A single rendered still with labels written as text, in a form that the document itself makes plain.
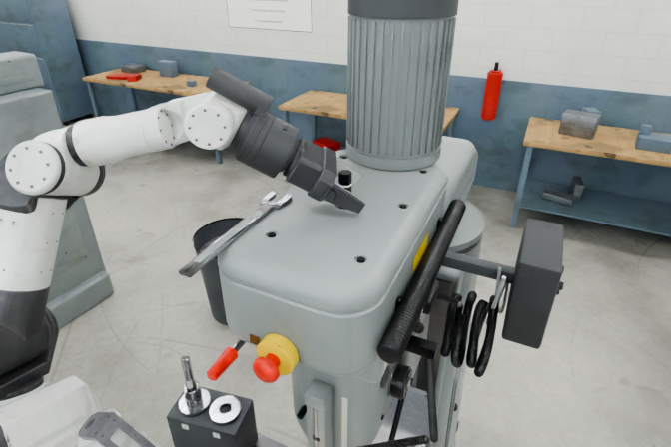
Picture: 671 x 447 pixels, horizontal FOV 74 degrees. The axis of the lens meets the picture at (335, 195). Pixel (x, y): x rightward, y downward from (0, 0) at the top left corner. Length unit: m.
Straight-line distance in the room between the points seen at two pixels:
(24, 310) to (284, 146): 0.46
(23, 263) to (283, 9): 5.07
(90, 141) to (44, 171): 0.07
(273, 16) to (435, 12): 4.98
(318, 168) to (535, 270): 0.50
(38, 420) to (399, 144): 0.72
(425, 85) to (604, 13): 4.06
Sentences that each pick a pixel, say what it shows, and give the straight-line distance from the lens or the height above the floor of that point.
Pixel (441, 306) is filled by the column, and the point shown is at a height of 1.41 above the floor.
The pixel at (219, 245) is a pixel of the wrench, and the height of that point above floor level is 1.90.
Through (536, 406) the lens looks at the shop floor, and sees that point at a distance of 3.03.
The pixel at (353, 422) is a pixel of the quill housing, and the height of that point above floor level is 1.46.
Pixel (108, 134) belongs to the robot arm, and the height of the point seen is 2.03.
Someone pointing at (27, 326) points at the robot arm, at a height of 1.76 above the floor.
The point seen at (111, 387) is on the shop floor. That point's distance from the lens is 3.18.
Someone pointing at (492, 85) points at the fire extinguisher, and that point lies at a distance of 4.79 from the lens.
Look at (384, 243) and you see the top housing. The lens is 0.65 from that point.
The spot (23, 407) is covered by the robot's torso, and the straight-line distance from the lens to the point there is 0.84.
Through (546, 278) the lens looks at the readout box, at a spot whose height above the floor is 1.70.
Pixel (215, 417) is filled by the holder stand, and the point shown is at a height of 1.10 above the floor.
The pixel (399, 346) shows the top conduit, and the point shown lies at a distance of 0.62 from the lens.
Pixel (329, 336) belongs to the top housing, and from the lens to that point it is 0.61.
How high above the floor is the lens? 2.25
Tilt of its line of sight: 28 degrees down
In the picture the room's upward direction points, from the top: straight up
